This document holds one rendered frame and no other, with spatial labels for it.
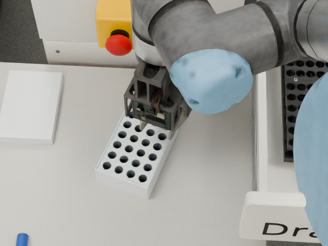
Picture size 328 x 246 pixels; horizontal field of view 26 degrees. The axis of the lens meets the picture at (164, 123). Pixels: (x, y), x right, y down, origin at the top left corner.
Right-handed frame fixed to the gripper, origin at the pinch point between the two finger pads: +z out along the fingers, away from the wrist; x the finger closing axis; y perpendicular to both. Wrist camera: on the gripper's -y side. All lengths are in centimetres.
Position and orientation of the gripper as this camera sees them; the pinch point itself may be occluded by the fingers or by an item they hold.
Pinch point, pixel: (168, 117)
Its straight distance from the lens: 106.8
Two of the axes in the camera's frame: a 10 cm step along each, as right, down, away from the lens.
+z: 0.0, 5.3, 8.5
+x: 9.3, 3.2, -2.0
